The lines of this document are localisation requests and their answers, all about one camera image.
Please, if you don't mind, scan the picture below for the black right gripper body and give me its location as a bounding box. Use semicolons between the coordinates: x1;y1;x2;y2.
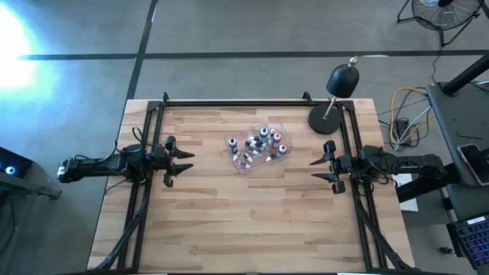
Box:
324;140;362;195

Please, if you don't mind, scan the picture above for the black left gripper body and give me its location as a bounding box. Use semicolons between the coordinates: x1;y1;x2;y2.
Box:
151;136;179;188

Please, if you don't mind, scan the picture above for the clear plastic bin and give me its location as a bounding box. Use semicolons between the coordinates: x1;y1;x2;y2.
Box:
224;121;294;175

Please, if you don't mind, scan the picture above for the white paper sheet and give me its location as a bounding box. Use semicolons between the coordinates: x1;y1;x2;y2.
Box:
392;167;419;213

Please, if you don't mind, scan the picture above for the black desk lamp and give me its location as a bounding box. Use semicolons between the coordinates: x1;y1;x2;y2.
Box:
307;56;361;136

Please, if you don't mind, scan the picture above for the black power strip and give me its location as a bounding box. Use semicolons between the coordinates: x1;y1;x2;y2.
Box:
395;118;413;147

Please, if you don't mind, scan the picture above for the black desk beam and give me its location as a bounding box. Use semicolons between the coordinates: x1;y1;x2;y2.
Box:
395;163;459;203

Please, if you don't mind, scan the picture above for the grey side desk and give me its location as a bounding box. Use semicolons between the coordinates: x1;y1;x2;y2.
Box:
426;81;489;186

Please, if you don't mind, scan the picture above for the grey side stand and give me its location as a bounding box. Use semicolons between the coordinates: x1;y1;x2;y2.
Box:
0;167;62;202

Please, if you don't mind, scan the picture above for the black tablet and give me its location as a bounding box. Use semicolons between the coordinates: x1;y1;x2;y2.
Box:
456;143;489;187

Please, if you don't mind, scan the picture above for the backlit keyboard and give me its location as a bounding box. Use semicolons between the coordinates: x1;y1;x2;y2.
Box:
445;215;489;271

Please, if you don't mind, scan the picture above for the black box blue light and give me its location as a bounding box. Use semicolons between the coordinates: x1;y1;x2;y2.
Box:
0;147;34;179

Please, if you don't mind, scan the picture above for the black slanted pole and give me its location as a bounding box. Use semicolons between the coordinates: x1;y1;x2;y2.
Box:
442;53;489;96

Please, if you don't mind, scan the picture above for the black floor fan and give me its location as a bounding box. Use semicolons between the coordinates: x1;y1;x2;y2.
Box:
396;0;485;47

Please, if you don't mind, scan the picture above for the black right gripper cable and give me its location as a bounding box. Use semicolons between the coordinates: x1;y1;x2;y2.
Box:
353;150;402;192

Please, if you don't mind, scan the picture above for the yellow cable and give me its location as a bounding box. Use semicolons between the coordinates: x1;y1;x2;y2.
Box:
389;86;436;144

